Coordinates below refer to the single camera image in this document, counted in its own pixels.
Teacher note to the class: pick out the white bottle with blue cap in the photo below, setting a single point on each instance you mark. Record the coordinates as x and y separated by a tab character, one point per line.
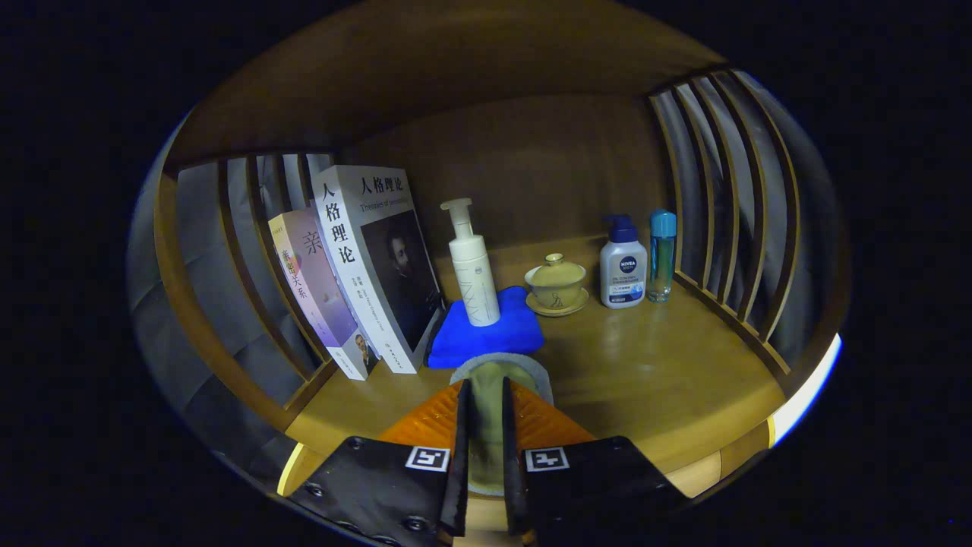
623	277

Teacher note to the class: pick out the blue folded cloth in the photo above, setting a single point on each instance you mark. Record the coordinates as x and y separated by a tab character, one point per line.
516	334

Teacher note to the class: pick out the black backdrop cloth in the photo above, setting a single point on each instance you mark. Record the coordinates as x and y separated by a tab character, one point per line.
199	220

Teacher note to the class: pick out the wooden countertop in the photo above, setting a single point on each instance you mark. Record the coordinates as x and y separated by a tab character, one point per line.
645	357

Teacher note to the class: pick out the purple book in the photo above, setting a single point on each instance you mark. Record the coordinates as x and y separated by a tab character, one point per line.
311	281

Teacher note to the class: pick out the slim teal bottle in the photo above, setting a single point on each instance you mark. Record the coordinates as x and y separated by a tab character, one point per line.
662	258

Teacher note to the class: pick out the wooden cabinet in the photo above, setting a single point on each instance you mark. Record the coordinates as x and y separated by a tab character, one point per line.
531	167

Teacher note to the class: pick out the white grey appliance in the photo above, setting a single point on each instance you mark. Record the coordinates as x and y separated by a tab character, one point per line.
812	387

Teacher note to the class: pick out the white pump bottle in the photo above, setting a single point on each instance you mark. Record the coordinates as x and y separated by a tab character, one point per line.
474	281

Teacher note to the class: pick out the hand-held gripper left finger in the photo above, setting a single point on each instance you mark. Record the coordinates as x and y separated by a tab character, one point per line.
380	486

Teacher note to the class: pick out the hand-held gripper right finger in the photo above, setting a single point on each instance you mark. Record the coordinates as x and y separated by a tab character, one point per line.
592	486

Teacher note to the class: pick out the yellow lidded teacup with saucer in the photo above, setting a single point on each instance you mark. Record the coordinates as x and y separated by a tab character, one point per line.
556	285

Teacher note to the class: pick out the white book with portrait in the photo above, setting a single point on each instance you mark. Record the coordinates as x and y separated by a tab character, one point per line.
342	251

